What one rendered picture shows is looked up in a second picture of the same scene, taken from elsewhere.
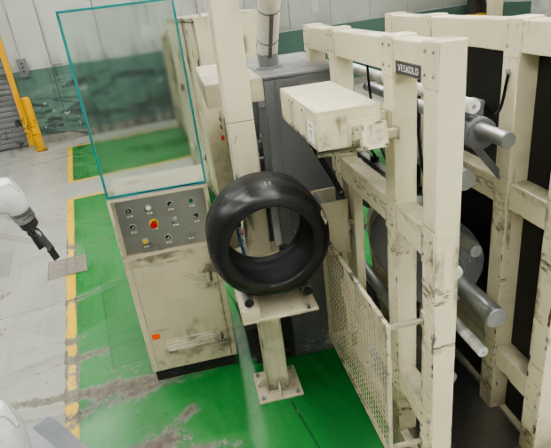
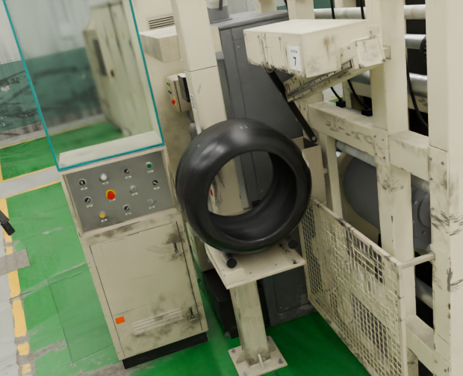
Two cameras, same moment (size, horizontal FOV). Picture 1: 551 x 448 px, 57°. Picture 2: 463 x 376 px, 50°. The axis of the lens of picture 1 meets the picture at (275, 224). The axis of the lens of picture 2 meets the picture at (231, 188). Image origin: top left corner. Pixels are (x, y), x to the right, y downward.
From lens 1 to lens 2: 0.38 m
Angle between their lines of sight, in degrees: 5
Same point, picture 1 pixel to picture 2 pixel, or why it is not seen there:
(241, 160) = (206, 111)
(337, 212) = (311, 160)
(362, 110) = (350, 28)
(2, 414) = not seen: outside the picture
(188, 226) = (148, 194)
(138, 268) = (96, 245)
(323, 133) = (311, 57)
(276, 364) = (255, 335)
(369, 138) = (364, 54)
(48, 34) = not seen: outside the picture
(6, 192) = not seen: outside the picture
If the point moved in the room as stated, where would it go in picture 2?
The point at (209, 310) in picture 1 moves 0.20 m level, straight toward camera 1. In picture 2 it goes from (175, 285) to (184, 303)
